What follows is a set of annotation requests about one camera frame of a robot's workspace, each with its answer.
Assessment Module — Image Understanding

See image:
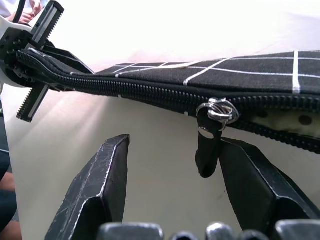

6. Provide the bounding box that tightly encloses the black zipper pull tab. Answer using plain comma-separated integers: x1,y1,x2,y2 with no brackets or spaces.
194,96,240,179

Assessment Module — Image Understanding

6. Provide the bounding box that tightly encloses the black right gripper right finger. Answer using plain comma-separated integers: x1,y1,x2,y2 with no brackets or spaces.
218,136,320,234

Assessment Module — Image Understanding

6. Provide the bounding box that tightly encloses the bystander bare hand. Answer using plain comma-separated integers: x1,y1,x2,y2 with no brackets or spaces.
6,0,48,27

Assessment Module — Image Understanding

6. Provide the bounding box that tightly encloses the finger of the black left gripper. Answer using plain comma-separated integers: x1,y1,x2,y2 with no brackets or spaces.
47,83,77,93
45,46,96,75

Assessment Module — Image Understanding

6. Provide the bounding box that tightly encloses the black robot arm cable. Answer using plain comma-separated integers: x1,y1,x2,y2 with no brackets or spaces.
13,0,27,24

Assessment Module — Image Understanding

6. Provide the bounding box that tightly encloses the black white-grid zipper pouch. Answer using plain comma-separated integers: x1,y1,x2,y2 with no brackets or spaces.
15,48,320,155

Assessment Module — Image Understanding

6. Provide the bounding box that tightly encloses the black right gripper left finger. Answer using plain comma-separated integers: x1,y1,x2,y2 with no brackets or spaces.
43,133,131,240

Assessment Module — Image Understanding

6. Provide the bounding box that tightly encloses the dark rounded shape beside table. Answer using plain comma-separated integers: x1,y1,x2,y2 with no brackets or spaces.
0,148,18,227

